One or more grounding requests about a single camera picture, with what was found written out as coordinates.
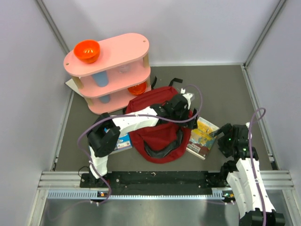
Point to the orange bowl lower shelf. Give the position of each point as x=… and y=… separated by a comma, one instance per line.
x=137, y=89

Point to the blue plastic cup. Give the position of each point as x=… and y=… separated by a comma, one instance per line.
x=101, y=78

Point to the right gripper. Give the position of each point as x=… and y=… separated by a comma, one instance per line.
x=227, y=130

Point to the red backpack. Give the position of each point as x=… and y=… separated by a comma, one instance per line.
x=166, y=141

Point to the aluminium frame rail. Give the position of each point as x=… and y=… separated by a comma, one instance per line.
x=59, y=180

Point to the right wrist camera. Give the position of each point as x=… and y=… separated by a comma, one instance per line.
x=249, y=131

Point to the clear plastic cup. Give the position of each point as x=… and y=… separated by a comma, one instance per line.
x=124, y=68

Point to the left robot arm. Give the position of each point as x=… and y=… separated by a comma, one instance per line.
x=104, y=134

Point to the blue illustrated book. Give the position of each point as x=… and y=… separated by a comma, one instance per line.
x=123, y=143

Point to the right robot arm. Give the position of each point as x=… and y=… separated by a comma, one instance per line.
x=243, y=175

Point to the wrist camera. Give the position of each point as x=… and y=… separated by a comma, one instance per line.
x=189, y=96
x=249, y=131

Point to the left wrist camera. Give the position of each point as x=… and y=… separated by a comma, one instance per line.
x=189, y=96

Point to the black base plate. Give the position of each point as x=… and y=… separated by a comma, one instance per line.
x=163, y=182

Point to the orange bowl on top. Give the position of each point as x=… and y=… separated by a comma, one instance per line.
x=87, y=51

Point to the pink three-tier wooden shelf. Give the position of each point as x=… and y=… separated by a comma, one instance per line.
x=126, y=49

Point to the yellow and maroon book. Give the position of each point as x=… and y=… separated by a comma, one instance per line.
x=201, y=141

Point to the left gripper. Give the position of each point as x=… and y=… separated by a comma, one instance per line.
x=191, y=125

